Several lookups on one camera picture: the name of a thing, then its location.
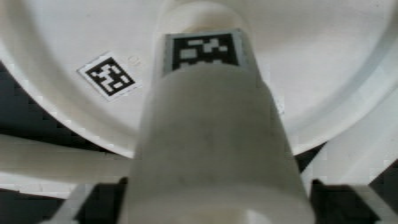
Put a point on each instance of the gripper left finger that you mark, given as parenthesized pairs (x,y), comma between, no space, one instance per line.
(93,205)

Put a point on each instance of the white round table top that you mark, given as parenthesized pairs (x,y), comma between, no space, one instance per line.
(81,50)

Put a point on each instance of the white cylindrical table leg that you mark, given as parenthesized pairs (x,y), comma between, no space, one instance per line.
(214,170)

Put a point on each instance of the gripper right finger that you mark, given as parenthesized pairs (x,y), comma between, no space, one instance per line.
(349,205)

